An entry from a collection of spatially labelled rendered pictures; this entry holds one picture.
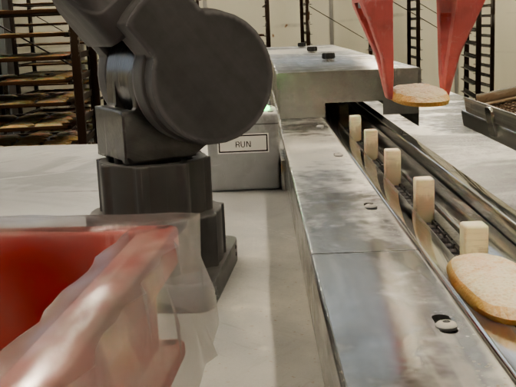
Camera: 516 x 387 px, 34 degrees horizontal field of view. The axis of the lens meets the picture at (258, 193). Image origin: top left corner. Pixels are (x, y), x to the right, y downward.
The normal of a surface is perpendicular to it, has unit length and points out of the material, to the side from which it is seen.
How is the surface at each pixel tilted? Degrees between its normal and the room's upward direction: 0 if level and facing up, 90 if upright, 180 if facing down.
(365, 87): 90
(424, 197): 90
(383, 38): 111
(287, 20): 90
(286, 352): 0
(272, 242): 0
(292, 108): 90
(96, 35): 129
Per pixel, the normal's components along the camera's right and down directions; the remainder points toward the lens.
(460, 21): 0.02, 0.54
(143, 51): -0.67, 0.71
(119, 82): -0.88, 0.18
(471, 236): 0.00, 0.19
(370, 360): -0.04, -0.98
